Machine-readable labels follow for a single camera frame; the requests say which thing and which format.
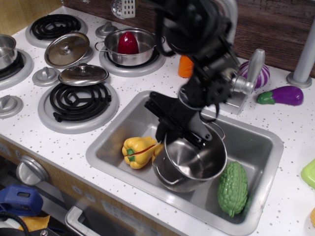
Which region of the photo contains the green toy bitter gourd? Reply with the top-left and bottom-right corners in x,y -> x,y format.
217,161 -> 248,218

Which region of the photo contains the purple striped toy onion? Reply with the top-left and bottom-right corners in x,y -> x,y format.
238,61 -> 270,89

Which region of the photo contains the grey stove knob front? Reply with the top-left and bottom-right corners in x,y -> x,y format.
0,95 -> 24,118

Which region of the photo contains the hanging metal grater utensil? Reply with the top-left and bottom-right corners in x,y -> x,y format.
111,0 -> 136,20

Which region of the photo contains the silver toy faucet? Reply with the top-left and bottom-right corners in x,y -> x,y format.
219,0 -> 266,115

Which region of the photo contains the left edge burner ring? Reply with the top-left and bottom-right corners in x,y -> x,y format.
0,48 -> 34,91

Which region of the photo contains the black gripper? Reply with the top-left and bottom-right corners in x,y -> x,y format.
145,91 -> 212,148

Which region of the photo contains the yellow toy at right edge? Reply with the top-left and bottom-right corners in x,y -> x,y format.
310,208 -> 315,227

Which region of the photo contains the small steel pot lid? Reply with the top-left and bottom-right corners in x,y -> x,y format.
59,63 -> 109,87

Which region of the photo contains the grey stove knob back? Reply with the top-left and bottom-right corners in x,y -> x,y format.
95,22 -> 118,39

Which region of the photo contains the purple toy eggplant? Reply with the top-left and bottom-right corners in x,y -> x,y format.
256,86 -> 304,106

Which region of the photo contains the grey post with base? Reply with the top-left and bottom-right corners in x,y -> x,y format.
286,21 -> 315,89

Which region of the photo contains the large steel pot lid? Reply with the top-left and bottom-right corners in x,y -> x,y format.
44,32 -> 90,68

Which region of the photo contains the lime green toy item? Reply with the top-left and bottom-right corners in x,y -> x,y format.
301,160 -> 315,189

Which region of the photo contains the yellow cloth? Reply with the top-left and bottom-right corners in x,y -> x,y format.
21,215 -> 51,232

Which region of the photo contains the back left coil burner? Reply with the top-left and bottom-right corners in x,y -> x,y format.
25,14 -> 88,49

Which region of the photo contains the yellow toy bell pepper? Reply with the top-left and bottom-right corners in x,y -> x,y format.
122,136 -> 164,170

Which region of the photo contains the front black coil burner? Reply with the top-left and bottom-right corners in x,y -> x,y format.
38,82 -> 119,134

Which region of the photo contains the black cable lower left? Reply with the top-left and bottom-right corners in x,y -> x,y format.
0,211 -> 30,234

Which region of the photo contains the orange toy carrot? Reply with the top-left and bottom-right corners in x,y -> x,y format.
178,55 -> 194,78

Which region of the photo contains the blue clamp tool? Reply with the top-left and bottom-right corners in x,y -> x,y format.
0,184 -> 43,216

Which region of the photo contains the silver toy sink basin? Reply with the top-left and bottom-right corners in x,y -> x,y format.
86,91 -> 284,236

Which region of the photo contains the grey stove knob middle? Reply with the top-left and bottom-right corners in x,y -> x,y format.
32,67 -> 60,87

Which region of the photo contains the silver oven door handle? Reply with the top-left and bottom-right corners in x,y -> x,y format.
64,206 -> 138,236

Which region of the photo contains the back right burner ring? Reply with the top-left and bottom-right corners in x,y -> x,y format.
98,45 -> 166,77

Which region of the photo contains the grey oven dial knob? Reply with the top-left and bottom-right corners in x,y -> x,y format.
16,155 -> 49,186

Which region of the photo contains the red toy pepper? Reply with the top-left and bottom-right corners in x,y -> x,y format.
118,31 -> 139,55

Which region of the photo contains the grey stove knob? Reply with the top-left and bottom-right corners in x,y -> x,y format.
32,67 -> 60,87
95,22 -> 118,39
0,95 -> 24,118

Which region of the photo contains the steel pot with handles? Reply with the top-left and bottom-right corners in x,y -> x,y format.
94,28 -> 157,66

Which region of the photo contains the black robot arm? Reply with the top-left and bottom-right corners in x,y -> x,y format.
145,0 -> 239,147

